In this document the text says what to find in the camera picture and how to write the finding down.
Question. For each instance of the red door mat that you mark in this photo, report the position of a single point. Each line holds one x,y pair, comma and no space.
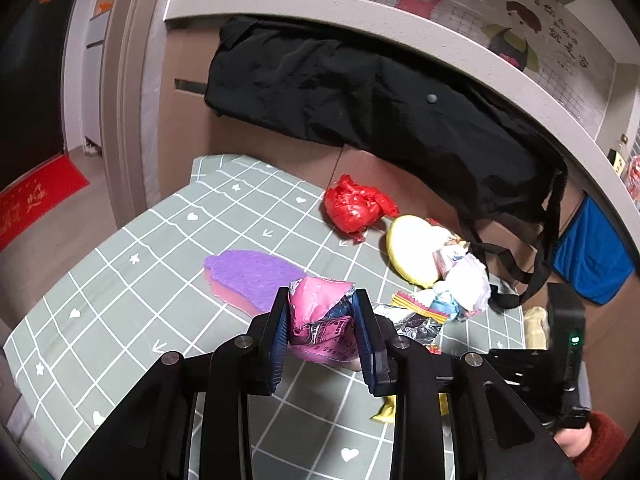
24,202

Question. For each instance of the yellow snack wrapper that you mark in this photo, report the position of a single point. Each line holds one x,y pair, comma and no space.
387,412

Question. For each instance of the black hanging bag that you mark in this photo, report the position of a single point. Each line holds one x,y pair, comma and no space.
483,157

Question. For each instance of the round yellow-rimmed pad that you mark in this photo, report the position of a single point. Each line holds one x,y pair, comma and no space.
410,245

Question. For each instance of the pink wrapper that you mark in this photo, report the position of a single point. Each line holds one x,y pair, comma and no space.
322,329

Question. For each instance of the grey kitchen countertop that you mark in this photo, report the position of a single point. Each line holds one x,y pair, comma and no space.
456,51

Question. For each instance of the red crumpled plastic bag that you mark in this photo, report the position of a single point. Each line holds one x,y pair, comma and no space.
353,207

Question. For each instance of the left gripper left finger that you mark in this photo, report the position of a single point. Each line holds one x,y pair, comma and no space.
274,342

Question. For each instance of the purple pink sponge cloth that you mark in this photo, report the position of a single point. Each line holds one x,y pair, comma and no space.
247,280

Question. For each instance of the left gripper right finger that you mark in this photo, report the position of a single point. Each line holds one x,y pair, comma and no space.
372,331

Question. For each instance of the red packaged bottle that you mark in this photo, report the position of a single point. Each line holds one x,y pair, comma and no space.
631,180

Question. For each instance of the trash bin with liner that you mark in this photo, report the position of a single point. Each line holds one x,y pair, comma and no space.
536,328

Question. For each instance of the person's right hand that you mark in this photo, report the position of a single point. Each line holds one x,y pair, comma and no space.
573,441

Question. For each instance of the black gold bottle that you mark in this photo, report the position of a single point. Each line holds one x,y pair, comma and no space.
617,155

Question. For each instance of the red knit right sleeve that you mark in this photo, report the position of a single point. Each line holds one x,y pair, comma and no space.
606,443

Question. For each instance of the cartoon couple wall sticker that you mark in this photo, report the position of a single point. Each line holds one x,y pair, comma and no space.
541,39

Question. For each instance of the blue hanging towel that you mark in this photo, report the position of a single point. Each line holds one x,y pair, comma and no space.
591,257

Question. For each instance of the silver foil wrapper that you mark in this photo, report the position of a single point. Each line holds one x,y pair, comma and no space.
413,319

